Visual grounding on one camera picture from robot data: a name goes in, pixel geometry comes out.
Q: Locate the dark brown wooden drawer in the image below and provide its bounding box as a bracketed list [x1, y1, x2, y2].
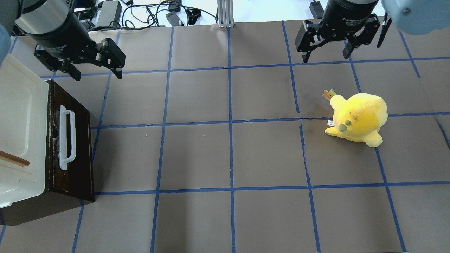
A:
[1, 80, 95, 226]

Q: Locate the wooden cabinet handle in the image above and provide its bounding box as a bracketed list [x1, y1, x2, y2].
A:
[0, 151, 30, 167]

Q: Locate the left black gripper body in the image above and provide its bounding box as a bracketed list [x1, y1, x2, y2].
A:
[21, 10, 93, 64]

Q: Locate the black cable bundle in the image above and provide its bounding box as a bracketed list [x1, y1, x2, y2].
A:
[121, 0, 218, 29]

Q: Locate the white plastic cabinet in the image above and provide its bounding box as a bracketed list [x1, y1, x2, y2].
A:
[0, 54, 49, 208]

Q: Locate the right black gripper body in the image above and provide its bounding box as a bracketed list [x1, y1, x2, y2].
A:
[320, 0, 377, 41]

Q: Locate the white drawer handle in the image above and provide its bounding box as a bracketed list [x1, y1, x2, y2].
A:
[58, 105, 77, 171]

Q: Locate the yellow plush dinosaur toy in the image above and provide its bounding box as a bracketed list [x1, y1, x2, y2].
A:
[323, 89, 388, 148]

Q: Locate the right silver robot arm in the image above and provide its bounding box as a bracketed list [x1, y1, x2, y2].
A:
[295, 0, 450, 63]

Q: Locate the aluminium frame post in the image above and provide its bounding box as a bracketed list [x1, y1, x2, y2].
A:
[217, 0, 235, 28]

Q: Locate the black power adapter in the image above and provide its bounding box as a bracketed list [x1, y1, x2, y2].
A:
[95, 0, 122, 28]

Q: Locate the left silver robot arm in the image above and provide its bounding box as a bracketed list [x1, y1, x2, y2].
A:
[1, 0, 126, 81]

